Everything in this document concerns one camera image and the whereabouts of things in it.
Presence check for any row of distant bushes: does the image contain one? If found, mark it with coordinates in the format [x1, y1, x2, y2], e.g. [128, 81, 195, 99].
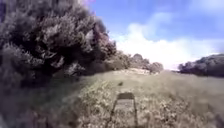
[105, 50, 165, 75]

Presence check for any dry grass meadow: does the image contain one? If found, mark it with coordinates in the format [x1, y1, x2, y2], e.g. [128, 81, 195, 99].
[0, 67, 224, 128]

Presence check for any large leafy tree mass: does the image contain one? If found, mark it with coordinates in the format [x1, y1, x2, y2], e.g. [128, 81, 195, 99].
[0, 0, 118, 88]

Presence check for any low dark tree clump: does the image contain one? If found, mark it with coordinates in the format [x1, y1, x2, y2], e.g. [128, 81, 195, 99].
[177, 53, 224, 78]

